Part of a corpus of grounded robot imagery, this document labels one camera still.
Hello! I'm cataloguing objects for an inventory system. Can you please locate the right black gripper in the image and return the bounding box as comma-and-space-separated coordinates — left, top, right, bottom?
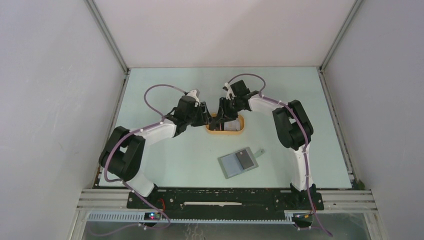
214, 97, 242, 124

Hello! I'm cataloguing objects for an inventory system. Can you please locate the black VIP credit card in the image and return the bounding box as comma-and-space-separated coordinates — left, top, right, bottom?
235, 149, 255, 170

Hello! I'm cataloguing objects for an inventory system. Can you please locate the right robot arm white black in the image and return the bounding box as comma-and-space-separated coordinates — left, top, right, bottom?
209, 91, 314, 209

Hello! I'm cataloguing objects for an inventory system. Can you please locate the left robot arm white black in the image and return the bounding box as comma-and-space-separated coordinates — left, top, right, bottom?
99, 95, 212, 208

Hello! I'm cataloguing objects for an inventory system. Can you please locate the stack of cards in tray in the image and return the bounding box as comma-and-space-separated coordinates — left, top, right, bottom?
223, 119, 241, 132

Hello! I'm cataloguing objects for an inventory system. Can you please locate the orange oval tray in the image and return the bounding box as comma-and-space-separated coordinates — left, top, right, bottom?
205, 114, 245, 136

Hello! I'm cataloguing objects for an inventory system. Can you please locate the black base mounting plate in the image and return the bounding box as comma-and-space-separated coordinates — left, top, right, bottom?
146, 186, 325, 221

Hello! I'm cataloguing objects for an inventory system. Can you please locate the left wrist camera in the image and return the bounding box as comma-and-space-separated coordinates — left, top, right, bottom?
186, 88, 201, 103

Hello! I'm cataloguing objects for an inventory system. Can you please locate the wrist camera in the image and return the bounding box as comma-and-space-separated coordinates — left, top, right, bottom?
186, 88, 201, 103
222, 82, 236, 100

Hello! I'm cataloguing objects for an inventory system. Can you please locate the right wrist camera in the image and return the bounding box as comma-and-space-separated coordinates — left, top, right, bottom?
222, 82, 236, 100

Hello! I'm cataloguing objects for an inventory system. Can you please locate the aluminium frame rail front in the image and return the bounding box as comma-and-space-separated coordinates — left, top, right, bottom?
77, 188, 378, 225

